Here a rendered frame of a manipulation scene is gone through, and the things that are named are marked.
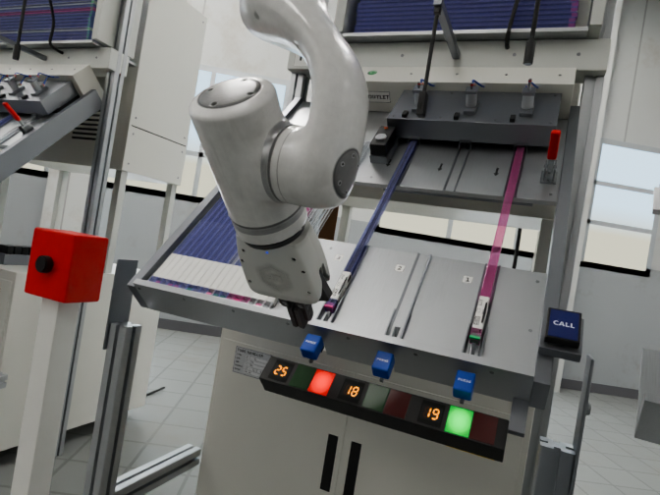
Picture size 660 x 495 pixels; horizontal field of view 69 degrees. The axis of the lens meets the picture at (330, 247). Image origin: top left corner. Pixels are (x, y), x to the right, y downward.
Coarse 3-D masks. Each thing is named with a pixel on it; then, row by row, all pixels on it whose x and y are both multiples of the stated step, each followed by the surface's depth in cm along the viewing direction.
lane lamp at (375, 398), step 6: (372, 384) 66; (372, 390) 66; (378, 390) 65; (384, 390) 65; (366, 396) 65; (372, 396) 65; (378, 396) 65; (384, 396) 65; (366, 402) 64; (372, 402) 64; (378, 402) 64; (384, 402) 64; (366, 408) 64; (372, 408) 64; (378, 408) 64
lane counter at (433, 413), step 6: (426, 402) 63; (432, 402) 63; (420, 408) 63; (426, 408) 62; (432, 408) 62; (438, 408) 62; (444, 408) 62; (420, 414) 62; (426, 414) 62; (432, 414) 62; (438, 414) 61; (420, 420) 61; (426, 420) 61; (432, 420) 61; (438, 420) 61; (438, 426) 60
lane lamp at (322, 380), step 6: (318, 372) 69; (324, 372) 69; (330, 372) 69; (318, 378) 68; (324, 378) 68; (330, 378) 68; (312, 384) 68; (318, 384) 68; (324, 384) 67; (330, 384) 67; (312, 390) 67; (318, 390) 67; (324, 390) 67
